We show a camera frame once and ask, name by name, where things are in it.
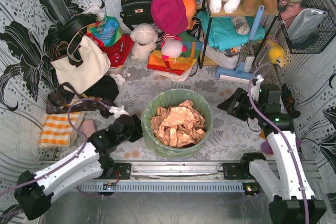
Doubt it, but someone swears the grey patterned ball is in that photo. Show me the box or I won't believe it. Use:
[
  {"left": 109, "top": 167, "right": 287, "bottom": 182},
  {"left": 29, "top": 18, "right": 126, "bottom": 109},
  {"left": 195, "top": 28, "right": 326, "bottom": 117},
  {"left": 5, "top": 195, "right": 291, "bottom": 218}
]
[{"left": 232, "top": 16, "right": 250, "bottom": 35}]

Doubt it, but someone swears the black cloth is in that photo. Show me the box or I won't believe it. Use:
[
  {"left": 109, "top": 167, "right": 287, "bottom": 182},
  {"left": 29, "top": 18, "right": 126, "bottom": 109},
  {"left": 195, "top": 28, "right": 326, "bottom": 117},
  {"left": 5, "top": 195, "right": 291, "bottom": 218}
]
[{"left": 83, "top": 76, "right": 119, "bottom": 101}]

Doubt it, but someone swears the blue floor sweeper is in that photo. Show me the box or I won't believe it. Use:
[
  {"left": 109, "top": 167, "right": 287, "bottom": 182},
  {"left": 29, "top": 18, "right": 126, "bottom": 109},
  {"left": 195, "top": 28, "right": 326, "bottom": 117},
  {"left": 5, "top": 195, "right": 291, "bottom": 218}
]
[{"left": 216, "top": 5, "right": 265, "bottom": 83}]

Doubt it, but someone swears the orange plush toy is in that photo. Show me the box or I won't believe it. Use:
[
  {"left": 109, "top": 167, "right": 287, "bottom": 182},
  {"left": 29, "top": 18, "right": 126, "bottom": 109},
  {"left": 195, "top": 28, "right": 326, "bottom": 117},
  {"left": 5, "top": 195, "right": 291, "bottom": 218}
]
[{"left": 182, "top": 0, "right": 197, "bottom": 30}]

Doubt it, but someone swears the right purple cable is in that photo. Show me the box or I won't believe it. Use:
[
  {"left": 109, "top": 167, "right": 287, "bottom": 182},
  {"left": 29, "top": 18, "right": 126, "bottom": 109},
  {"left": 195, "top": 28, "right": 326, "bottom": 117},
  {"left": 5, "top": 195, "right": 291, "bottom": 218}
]
[{"left": 247, "top": 62, "right": 311, "bottom": 224}]

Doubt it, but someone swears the black orange toy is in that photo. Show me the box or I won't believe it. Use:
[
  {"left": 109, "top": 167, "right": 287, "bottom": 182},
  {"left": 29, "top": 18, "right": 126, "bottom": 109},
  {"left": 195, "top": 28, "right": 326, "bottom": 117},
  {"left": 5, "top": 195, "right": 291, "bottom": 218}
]
[{"left": 281, "top": 83, "right": 301, "bottom": 119}]

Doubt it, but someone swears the silver foil pouch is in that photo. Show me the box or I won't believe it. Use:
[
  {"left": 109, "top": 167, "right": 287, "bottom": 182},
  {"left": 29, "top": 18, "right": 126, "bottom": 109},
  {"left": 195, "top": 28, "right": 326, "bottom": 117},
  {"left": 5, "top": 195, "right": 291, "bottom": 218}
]
[{"left": 287, "top": 8, "right": 328, "bottom": 40}]

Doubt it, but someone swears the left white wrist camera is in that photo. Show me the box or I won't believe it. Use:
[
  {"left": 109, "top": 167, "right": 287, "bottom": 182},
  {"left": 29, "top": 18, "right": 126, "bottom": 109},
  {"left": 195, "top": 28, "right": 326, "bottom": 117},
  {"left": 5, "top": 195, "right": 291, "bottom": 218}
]
[{"left": 109, "top": 105, "right": 129, "bottom": 119}]

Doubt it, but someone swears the rainbow striped cloth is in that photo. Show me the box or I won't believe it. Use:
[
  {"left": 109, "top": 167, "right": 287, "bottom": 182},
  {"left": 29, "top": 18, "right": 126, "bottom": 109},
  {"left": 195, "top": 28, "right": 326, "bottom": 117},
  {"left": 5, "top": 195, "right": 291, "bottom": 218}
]
[{"left": 147, "top": 32, "right": 203, "bottom": 76}]

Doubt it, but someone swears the cream canvas tote bag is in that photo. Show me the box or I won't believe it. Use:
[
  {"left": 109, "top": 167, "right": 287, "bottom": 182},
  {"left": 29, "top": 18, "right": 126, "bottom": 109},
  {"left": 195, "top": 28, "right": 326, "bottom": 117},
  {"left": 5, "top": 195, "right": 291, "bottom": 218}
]
[{"left": 51, "top": 35, "right": 110, "bottom": 93}]

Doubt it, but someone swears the colourful printed bag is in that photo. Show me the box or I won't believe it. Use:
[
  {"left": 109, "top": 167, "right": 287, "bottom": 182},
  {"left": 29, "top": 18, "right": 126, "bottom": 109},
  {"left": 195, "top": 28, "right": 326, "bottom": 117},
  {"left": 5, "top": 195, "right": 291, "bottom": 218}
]
[{"left": 86, "top": 16, "right": 123, "bottom": 47}]

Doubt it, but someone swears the brown patterned bag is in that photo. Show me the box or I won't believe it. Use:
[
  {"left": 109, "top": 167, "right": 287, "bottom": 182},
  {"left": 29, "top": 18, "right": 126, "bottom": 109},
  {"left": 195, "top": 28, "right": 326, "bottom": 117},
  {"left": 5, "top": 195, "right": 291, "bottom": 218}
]
[{"left": 46, "top": 84, "right": 114, "bottom": 119}]

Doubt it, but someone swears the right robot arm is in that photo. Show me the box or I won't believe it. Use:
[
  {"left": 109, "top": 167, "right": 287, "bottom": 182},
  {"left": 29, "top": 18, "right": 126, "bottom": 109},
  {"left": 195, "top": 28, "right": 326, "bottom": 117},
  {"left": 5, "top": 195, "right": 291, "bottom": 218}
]
[{"left": 217, "top": 84, "right": 326, "bottom": 223}]

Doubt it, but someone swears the yellow plush duck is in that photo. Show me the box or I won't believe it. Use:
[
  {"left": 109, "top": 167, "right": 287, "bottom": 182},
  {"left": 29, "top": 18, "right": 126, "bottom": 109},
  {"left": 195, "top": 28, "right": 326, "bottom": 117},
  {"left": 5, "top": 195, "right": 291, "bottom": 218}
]
[{"left": 266, "top": 37, "right": 285, "bottom": 67}]

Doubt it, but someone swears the purple cable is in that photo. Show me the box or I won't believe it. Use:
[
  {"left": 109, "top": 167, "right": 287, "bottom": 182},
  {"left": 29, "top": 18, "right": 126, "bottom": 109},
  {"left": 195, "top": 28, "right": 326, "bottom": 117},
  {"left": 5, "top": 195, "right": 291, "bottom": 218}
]
[
  {"left": 247, "top": 62, "right": 311, "bottom": 224},
  {"left": 0, "top": 98, "right": 116, "bottom": 217}
]

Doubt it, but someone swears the red cloth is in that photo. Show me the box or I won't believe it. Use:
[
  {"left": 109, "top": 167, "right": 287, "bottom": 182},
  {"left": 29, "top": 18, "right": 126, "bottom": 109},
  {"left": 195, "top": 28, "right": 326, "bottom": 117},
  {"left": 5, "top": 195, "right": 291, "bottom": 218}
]
[{"left": 93, "top": 34, "right": 134, "bottom": 68}]

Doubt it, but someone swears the pink faced plush doll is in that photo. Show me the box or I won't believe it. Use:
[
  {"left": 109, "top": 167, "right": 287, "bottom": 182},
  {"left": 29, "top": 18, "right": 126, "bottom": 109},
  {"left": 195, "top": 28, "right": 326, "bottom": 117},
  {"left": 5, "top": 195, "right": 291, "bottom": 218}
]
[{"left": 161, "top": 33, "right": 186, "bottom": 60}]

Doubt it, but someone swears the teal folded cloth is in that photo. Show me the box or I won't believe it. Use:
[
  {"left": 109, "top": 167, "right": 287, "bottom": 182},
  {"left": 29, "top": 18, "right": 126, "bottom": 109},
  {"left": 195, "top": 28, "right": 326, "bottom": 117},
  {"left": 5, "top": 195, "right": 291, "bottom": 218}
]
[{"left": 197, "top": 11, "right": 266, "bottom": 50}]

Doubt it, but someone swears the white sneaker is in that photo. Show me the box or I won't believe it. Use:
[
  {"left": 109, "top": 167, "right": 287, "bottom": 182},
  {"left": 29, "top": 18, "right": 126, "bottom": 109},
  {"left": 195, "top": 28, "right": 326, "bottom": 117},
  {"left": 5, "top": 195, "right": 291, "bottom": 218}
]
[{"left": 205, "top": 47, "right": 255, "bottom": 72}]

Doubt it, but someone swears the orange white checked towel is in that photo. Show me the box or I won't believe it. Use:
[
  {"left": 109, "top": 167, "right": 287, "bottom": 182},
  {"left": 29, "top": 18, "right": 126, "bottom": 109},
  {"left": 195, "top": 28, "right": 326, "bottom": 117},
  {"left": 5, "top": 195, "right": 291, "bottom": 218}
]
[{"left": 39, "top": 113, "right": 77, "bottom": 148}]

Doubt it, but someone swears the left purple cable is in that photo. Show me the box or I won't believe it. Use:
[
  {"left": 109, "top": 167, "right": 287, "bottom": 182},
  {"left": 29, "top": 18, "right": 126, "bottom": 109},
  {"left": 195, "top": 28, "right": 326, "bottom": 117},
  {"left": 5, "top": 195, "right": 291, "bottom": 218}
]
[{"left": 0, "top": 98, "right": 116, "bottom": 217}]

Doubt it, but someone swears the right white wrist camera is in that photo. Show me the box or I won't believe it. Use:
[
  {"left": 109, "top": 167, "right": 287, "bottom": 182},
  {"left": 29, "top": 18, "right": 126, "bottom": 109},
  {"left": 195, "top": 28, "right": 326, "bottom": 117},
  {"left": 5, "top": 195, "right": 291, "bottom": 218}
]
[{"left": 248, "top": 74, "right": 264, "bottom": 102}]

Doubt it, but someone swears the green trash bag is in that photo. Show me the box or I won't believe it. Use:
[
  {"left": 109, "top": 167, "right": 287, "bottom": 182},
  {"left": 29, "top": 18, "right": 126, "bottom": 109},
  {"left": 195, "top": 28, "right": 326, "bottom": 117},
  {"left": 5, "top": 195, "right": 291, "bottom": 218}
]
[{"left": 141, "top": 88, "right": 214, "bottom": 159}]

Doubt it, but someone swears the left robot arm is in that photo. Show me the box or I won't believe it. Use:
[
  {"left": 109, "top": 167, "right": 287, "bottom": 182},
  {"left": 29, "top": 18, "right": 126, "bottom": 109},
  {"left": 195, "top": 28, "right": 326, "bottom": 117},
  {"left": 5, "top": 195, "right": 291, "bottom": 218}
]
[{"left": 14, "top": 114, "right": 143, "bottom": 220}]

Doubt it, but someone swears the magenta cloth bag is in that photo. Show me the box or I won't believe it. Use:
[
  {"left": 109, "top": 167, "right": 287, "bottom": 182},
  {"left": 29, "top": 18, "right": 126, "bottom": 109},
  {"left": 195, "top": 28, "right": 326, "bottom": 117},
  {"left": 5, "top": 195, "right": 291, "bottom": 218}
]
[{"left": 151, "top": 0, "right": 188, "bottom": 35}]

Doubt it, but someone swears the crumpled brown paper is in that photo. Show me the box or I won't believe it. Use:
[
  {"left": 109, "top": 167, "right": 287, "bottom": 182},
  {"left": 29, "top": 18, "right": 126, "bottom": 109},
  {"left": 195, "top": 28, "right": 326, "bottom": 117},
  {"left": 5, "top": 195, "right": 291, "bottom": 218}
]
[{"left": 151, "top": 100, "right": 206, "bottom": 148}]

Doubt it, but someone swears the black leather handbag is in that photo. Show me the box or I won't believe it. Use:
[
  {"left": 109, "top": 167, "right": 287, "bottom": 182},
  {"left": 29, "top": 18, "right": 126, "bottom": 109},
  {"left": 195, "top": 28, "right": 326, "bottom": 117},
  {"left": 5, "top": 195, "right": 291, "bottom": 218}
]
[{"left": 120, "top": 0, "right": 154, "bottom": 30}]

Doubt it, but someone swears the cream plush lamb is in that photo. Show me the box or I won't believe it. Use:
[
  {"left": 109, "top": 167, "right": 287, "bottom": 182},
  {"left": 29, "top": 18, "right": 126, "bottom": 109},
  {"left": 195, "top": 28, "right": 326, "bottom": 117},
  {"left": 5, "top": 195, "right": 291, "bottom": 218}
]
[{"left": 130, "top": 23, "right": 158, "bottom": 60}]

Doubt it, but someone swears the pink foam roller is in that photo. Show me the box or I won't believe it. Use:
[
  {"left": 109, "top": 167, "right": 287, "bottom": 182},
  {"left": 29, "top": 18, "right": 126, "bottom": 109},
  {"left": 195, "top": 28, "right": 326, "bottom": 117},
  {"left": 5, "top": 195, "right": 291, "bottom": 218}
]
[{"left": 81, "top": 119, "right": 97, "bottom": 138}]

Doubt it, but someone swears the black wire basket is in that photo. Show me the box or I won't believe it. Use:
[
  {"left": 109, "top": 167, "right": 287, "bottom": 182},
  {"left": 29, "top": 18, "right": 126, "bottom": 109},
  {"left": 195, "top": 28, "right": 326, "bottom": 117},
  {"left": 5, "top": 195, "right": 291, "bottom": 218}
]
[{"left": 277, "top": 0, "right": 335, "bottom": 54}]

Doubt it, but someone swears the black round hat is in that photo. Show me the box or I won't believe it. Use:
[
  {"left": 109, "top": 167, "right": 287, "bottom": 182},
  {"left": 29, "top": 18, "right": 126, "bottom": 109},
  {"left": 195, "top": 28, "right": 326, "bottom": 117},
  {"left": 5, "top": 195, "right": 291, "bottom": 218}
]
[{"left": 56, "top": 14, "right": 97, "bottom": 42}]

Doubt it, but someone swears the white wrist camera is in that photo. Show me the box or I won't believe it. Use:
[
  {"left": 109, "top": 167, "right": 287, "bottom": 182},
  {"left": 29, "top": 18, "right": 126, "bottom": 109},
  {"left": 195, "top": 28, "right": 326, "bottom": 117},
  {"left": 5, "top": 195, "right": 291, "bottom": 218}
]
[
  {"left": 109, "top": 105, "right": 129, "bottom": 119},
  {"left": 248, "top": 74, "right": 264, "bottom": 102}
]

